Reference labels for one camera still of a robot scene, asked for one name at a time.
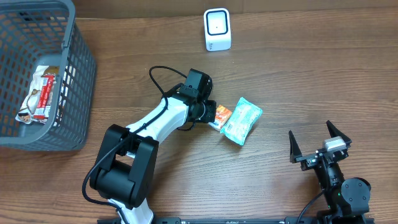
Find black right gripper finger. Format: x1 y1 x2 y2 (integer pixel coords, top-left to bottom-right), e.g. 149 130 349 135
326 120 351 145
289 131 302 163

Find orange tissue pack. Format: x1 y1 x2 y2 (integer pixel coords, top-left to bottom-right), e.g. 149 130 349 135
208 105 233 131

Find teal wet wipes pack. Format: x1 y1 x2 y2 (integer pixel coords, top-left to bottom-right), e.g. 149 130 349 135
220 97 262 146

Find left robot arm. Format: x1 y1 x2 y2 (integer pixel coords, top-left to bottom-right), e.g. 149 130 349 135
82 68 216 223

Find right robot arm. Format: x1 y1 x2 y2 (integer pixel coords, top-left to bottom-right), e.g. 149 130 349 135
289 121 374 224

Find white barcode scanner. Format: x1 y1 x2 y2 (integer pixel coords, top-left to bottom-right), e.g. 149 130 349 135
203 8 232 52

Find red white snack bar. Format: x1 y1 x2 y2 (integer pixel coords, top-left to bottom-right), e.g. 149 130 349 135
33 73 55 123

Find grey plastic shopping basket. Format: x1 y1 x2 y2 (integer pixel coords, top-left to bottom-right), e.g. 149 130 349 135
1 0 97 151

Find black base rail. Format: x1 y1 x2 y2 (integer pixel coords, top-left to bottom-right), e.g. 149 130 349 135
96 217 375 224

